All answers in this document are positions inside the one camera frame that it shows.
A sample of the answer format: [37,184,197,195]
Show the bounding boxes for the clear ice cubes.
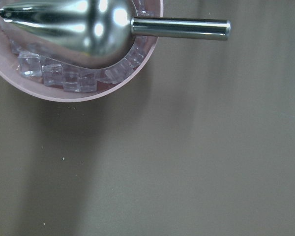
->
[9,0,148,93]

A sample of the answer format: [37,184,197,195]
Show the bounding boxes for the pink bowl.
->
[0,0,158,103]

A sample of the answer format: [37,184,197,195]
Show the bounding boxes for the metal ice scoop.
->
[0,0,231,69]

